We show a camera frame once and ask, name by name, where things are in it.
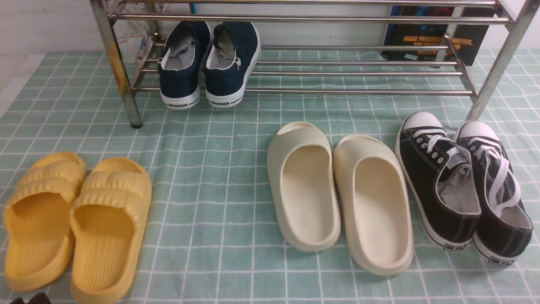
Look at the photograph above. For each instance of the right yellow rubber slipper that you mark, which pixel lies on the right yellow rubber slipper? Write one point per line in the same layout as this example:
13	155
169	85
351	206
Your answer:
108	220

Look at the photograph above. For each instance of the right cream foam slide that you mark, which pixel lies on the right cream foam slide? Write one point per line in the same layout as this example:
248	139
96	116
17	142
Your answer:
375	204

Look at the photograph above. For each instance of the cream foam slide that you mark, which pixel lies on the cream foam slide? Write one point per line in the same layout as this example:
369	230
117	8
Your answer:
375	204
299	167

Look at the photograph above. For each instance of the left yellow rubber slipper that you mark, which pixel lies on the left yellow rubber slipper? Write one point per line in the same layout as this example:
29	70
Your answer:
36	216

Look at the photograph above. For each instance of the silver metal shoe rack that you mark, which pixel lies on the silver metal shoe rack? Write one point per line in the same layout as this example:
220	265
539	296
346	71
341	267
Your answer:
466	12

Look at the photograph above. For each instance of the dark object at bottom edge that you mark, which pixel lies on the dark object at bottom edge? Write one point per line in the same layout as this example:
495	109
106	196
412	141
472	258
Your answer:
39	298

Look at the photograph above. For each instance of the yellow rubber slipper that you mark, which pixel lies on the yellow rubber slipper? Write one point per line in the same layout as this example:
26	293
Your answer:
36	216
108	220

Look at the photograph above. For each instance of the black canvas sneaker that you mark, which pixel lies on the black canvas sneaker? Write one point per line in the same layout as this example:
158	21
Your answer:
439	174
504	229

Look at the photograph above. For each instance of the right navy canvas shoe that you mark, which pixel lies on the right navy canvas shoe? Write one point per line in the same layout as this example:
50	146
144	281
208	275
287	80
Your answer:
235	50

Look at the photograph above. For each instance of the left navy canvas shoe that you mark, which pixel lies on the left navy canvas shoe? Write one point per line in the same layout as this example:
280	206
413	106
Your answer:
180	62

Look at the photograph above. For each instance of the black image processing book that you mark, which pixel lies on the black image processing book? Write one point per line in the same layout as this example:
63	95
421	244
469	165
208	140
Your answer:
467	39

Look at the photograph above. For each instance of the navy canvas shoe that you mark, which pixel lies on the navy canvas shoe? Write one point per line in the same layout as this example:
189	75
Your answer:
180	62
235	50

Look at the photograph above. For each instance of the green checkered tablecloth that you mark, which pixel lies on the green checkered tablecloth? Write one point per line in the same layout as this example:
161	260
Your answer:
212	234

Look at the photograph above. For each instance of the left cream foam slide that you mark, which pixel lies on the left cream foam slide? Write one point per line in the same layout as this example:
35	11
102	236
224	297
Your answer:
299	167

